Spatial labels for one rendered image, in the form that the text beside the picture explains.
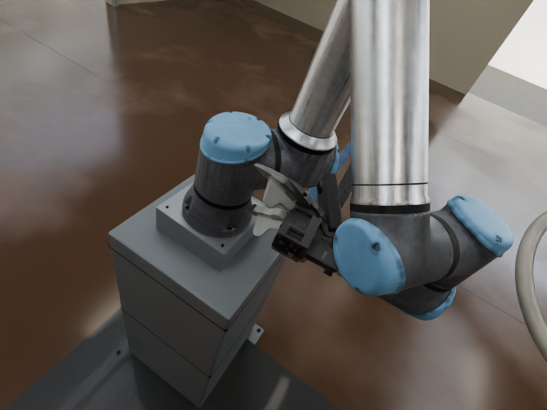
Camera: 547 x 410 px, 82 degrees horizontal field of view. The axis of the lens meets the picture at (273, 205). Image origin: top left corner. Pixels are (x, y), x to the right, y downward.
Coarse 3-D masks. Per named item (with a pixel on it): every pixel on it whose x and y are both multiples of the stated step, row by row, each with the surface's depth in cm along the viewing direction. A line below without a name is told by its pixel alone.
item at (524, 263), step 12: (540, 216) 70; (528, 228) 69; (540, 228) 68; (528, 240) 66; (528, 252) 65; (516, 264) 65; (528, 264) 64; (516, 276) 64; (528, 276) 63; (516, 288) 64; (528, 288) 62; (528, 300) 61; (528, 312) 60; (540, 312) 60; (528, 324) 60; (540, 324) 59; (540, 336) 58; (540, 348) 58
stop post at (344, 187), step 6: (348, 168) 169; (348, 174) 170; (342, 180) 174; (348, 180) 172; (342, 186) 176; (348, 186) 174; (342, 192) 178; (348, 192) 176; (342, 198) 181; (342, 204) 183
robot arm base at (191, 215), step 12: (192, 192) 78; (192, 204) 78; (204, 204) 76; (216, 204) 74; (240, 204) 76; (192, 216) 78; (204, 216) 77; (216, 216) 76; (228, 216) 77; (240, 216) 79; (204, 228) 78; (216, 228) 78; (228, 228) 81; (240, 228) 81
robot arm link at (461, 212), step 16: (448, 208) 41; (464, 208) 39; (480, 208) 41; (448, 224) 38; (464, 224) 38; (480, 224) 38; (496, 224) 40; (464, 240) 38; (480, 240) 38; (496, 240) 38; (512, 240) 39; (464, 256) 38; (480, 256) 39; (496, 256) 39; (464, 272) 40; (432, 288) 45; (448, 288) 45
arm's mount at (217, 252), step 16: (160, 208) 81; (176, 208) 82; (160, 224) 84; (176, 224) 80; (176, 240) 85; (192, 240) 80; (208, 240) 78; (224, 240) 80; (240, 240) 83; (208, 256) 81; (224, 256) 78
